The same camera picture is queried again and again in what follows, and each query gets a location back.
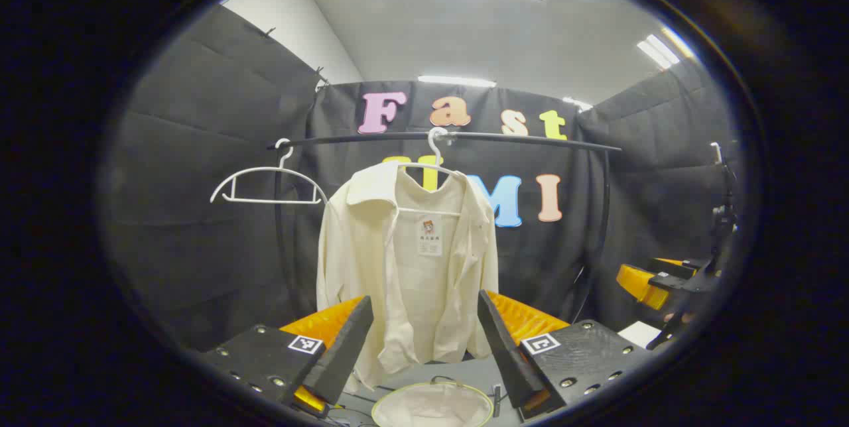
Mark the black backdrop cloth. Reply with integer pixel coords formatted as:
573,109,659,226
99,6,744,355

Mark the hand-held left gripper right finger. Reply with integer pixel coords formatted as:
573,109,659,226
478,290,654,422

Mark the white mesh laundry hamper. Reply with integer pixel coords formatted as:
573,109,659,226
371,377,495,427

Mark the white plastic clothes hanger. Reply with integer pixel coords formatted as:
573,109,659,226
397,127,465,219
210,139,329,206

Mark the cream long-sleeved shirt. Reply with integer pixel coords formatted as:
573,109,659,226
316,162,499,393

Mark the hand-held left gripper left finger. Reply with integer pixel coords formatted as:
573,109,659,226
199,294,375,418

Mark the black metal clothes rack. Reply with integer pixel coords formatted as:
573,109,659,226
267,131,623,332

